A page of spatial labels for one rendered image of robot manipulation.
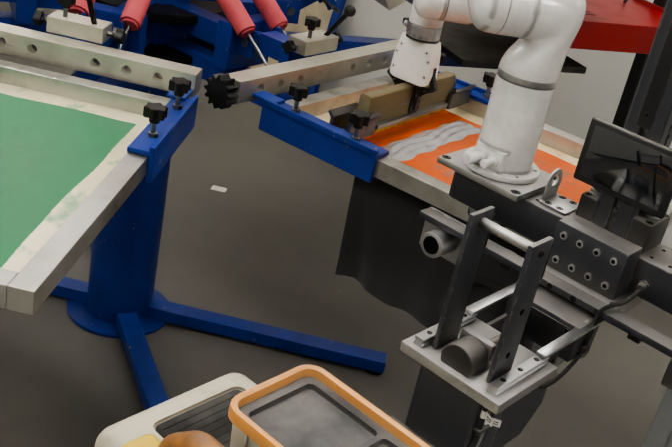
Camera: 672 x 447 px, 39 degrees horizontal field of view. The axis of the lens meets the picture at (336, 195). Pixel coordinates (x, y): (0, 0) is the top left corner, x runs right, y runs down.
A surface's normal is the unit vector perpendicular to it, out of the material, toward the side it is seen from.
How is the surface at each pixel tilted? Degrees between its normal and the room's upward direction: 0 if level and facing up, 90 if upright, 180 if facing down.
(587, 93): 90
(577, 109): 90
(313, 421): 0
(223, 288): 0
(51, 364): 0
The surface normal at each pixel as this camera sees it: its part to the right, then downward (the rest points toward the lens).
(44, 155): 0.19, -0.89
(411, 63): -0.60, 0.24
